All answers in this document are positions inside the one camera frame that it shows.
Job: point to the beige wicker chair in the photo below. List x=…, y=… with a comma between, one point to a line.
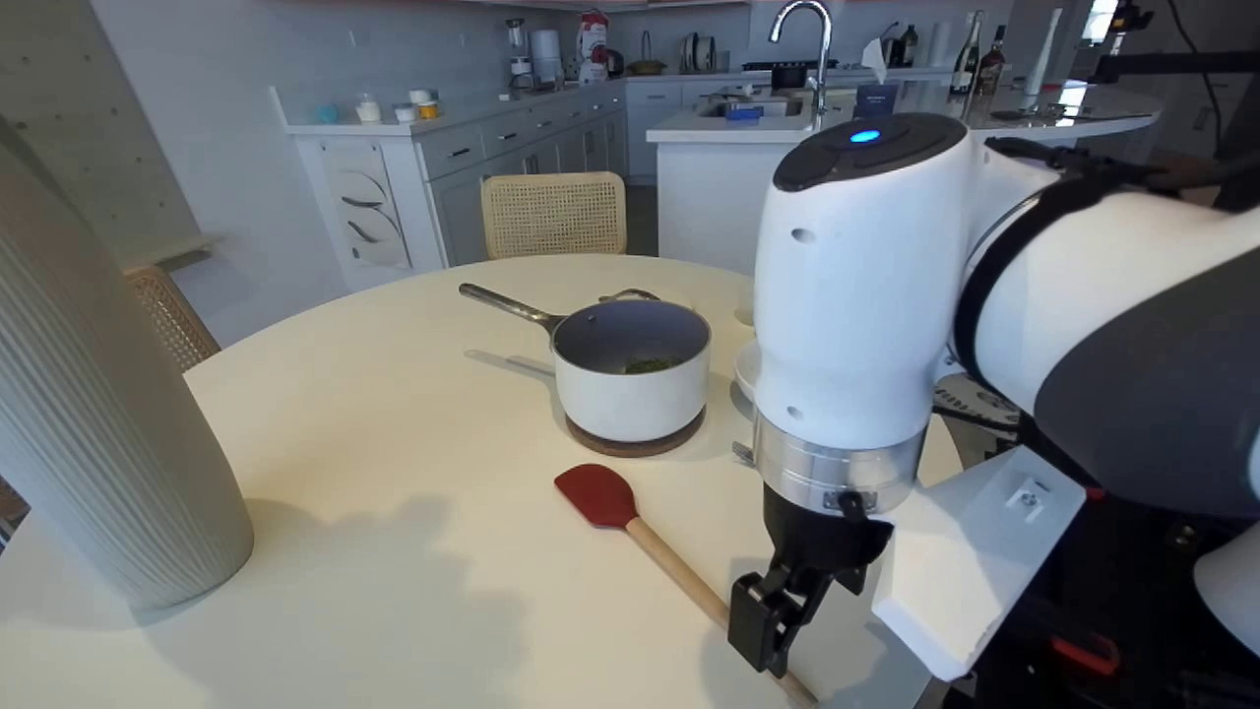
x=551, y=216

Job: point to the black orange bar clamp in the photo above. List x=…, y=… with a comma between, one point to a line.
x=1084, y=653

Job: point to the brown round pot trivet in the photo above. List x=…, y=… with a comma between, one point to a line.
x=635, y=451

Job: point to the red white kitchen appliance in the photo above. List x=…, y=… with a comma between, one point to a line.
x=591, y=40

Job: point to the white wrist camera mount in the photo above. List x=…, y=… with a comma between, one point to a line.
x=971, y=552

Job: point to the tall ribbed grey vase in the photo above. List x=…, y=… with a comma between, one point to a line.
x=104, y=436

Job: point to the blue tissue box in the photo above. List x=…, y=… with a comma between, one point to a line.
x=874, y=105

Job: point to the white kitchen cabinet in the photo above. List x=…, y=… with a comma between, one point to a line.
x=394, y=200

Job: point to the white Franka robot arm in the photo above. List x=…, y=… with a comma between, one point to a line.
x=866, y=288

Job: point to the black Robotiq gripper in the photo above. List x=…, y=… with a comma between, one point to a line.
x=820, y=537

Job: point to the white kitchen island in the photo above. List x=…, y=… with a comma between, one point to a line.
x=694, y=182

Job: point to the white jar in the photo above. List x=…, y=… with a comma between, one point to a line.
x=366, y=113

